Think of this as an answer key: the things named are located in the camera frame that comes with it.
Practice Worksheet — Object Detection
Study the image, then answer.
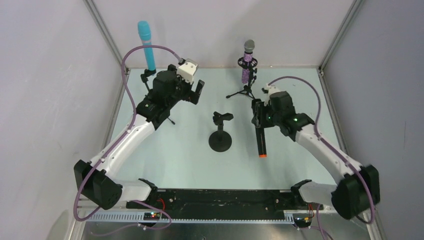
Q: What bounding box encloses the left circuit board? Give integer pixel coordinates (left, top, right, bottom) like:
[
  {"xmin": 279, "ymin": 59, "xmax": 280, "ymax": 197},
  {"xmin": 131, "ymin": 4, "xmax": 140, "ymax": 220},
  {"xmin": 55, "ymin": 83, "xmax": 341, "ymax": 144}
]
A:
[{"xmin": 142, "ymin": 211, "xmax": 162, "ymax": 222}]

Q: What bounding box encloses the black tripod shock-mount stand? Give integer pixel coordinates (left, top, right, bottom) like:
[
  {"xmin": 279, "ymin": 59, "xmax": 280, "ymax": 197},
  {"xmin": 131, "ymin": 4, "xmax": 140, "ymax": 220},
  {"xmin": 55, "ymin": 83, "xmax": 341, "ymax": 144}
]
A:
[{"xmin": 225, "ymin": 57, "xmax": 258, "ymax": 99}]

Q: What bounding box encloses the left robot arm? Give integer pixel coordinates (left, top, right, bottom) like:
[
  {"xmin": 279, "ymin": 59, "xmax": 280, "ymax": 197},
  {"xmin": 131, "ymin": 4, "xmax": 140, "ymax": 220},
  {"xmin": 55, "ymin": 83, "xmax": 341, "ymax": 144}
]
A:
[{"xmin": 73, "ymin": 61, "xmax": 205, "ymax": 210}]

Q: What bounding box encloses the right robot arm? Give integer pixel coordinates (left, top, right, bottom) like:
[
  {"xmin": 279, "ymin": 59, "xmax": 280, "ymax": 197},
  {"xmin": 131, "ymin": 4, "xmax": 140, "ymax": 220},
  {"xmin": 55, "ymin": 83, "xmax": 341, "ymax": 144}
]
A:
[{"xmin": 251, "ymin": 91, "xmax": 381, "ymax": 220}]

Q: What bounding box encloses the black microphone orange end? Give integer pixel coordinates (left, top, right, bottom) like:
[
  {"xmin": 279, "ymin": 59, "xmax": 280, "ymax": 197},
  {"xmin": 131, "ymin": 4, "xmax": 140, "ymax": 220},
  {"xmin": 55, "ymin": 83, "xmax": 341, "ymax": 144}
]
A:
[{"xmin": 255, "ymin": 128, "xmax": 267, "ymax": 158}]

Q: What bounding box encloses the purple glitter microphone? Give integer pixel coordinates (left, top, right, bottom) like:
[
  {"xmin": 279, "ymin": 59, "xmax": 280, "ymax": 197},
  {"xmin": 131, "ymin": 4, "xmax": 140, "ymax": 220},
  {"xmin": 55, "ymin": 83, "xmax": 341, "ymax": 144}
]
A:
[{"xmin": 241, "ymin": 39, "xmax": 255, "ymax": 85}]

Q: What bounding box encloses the black small tripod stand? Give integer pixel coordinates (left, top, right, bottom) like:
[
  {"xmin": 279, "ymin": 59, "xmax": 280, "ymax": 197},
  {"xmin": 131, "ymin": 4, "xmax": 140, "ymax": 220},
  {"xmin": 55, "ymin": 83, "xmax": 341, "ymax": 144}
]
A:
[{"xmin": 136, "ymin": 69, "xmax": 176, "ymax": 130}]

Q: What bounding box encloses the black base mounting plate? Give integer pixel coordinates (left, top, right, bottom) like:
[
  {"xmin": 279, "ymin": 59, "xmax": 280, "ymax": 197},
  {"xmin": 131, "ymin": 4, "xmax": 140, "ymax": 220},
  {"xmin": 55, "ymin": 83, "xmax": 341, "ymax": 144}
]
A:
[{"xmin": 145, "ymin": 188, "xmax": 318, "ymax": 221}]

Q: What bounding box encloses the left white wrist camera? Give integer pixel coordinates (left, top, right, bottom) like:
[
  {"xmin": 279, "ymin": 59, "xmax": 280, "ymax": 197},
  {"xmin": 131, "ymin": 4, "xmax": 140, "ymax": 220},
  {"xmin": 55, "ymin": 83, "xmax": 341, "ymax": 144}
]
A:
[{"xmin": 176, "ymin": 58, "xmax": 199, "ymax": 84}]

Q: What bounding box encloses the circuit board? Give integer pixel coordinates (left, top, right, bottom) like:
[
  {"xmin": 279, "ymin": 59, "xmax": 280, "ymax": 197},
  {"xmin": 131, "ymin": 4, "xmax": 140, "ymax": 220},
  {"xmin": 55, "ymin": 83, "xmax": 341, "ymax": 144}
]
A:
[
  {"xmin": 293, "ymin": 216, "xmax": 312, "ymax": 229},
  {"xmin": 142, "ymin": 211, "xmax": 162, "ymax": 222}
]

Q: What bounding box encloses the turquoise microphone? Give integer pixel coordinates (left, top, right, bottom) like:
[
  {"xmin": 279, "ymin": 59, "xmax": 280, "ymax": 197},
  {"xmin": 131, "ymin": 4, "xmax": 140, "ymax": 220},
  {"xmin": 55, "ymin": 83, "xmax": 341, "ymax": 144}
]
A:
[{"xmin": 137, "ymin": 20, "xmax": 157, "ymax": 72}]

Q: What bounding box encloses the black round-base mic stand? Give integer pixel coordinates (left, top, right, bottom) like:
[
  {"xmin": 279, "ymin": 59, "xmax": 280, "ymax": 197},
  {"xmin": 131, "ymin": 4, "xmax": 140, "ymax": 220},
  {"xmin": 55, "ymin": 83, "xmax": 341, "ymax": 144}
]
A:
[{"xmin": 208, "ymin": 111, "xmax": 234, "ymax": 153}]

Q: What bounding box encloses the right circuit board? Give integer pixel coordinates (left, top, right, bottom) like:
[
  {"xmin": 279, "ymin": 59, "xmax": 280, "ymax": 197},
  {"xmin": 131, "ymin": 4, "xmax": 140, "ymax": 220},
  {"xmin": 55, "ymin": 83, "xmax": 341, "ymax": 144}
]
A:
[{"xmin": 293, "ymin": 216, "xmax": 312, "ymax": 229}]

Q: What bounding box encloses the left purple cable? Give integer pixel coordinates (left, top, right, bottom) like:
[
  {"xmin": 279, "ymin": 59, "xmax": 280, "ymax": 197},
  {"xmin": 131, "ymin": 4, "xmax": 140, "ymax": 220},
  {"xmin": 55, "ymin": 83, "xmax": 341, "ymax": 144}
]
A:
[{"xmin": 72, "ymin": 44, "xmax": 183, "ymax": 222}]

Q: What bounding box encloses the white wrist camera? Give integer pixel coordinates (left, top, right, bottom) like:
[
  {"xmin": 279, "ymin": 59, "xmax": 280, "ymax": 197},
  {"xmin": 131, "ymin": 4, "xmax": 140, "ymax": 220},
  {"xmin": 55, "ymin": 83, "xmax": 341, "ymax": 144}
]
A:
[
  {"xmin": 261, "ymin": 84, "xmax": 281, "ymax": 106},
  {"xmin": 176, "ymin": 58, "xmax": 199, "ymax": 84}
]

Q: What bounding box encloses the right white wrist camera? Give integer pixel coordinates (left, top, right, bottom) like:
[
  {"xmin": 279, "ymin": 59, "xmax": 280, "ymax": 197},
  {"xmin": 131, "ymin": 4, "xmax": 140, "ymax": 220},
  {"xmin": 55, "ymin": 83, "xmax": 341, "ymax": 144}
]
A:
[{"xmin": 261, "ymin": 84, "xmax": 281, "ymax": 106}]

